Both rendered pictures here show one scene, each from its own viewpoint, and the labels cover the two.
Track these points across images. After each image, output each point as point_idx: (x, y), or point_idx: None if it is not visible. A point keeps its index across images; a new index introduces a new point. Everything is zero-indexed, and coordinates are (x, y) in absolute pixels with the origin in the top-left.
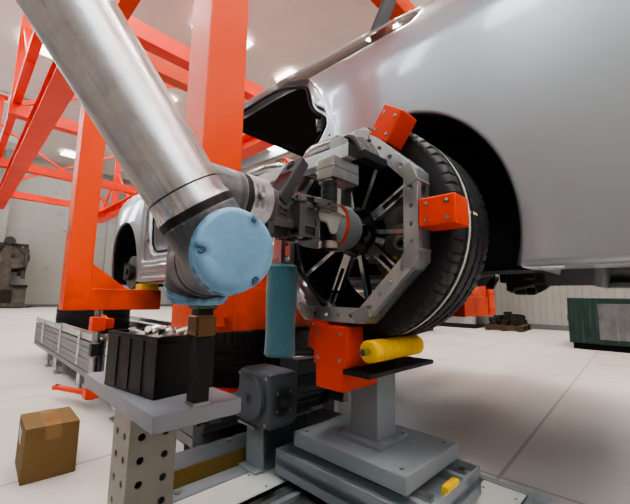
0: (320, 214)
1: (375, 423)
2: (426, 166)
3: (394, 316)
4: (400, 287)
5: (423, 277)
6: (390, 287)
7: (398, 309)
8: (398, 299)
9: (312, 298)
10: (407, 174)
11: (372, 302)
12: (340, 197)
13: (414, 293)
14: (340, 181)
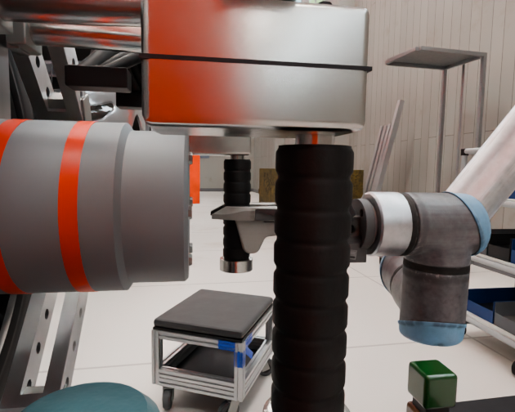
0: (272, 221)
1: None
2: (23, 84)
3: (1, 398)
4: (47, 322)
5: (27, 294)
6: (81, 323)
7: (5, 378)
8: (4, 357)
9: None
10: (88, 118)
11: (69, 370)
12: (10, 103)
13: (20, 329)
14: (220, 155)
